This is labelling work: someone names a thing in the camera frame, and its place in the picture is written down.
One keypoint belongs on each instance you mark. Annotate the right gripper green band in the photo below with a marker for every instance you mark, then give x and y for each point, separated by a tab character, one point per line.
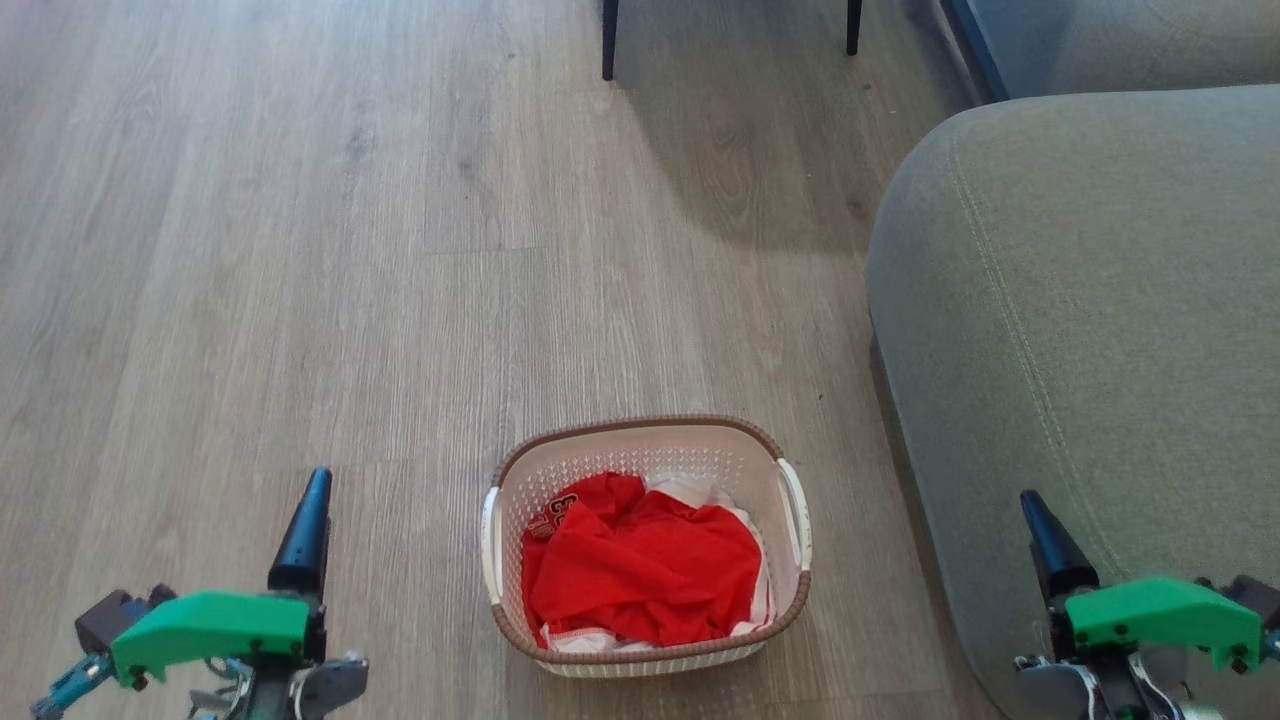
1160	615

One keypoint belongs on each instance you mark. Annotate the white laundry basket brown rim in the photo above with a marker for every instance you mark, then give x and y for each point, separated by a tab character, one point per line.
520	480

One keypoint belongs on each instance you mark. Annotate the grey sofa cushion blue edge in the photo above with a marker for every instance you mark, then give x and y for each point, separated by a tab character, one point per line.
1130	45

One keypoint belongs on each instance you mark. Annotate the grey fabric sofa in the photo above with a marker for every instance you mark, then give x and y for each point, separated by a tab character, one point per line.
1090	300

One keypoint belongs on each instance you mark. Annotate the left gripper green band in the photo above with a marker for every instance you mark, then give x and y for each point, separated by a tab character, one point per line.
215	625

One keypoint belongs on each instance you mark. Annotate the black furniture leg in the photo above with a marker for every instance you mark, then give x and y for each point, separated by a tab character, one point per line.
853	25
609	38

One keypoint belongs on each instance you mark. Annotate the white garment red trim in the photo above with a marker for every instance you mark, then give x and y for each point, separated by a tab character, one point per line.
700	490

